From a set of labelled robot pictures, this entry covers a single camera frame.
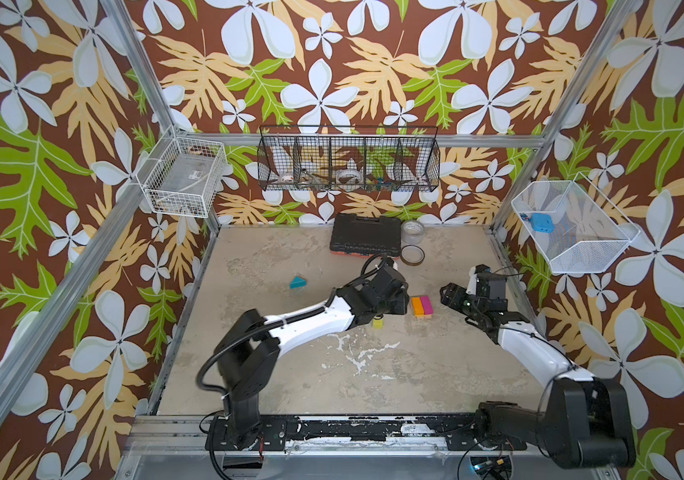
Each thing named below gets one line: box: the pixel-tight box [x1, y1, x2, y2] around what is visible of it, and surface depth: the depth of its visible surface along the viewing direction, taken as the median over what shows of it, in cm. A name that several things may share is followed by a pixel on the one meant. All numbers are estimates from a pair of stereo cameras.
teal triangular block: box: [289, 276, 307, 289], surface depth 105 cm
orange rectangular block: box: [411, 297, 424, 317], surface depth 95 cm
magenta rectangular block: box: [420, 296, 434, 318], surface depth 95 cm
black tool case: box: [329, 213, 402, 258], surface depth 117 cm
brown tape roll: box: [400, 244, 425, 267], surface depth 113 cm
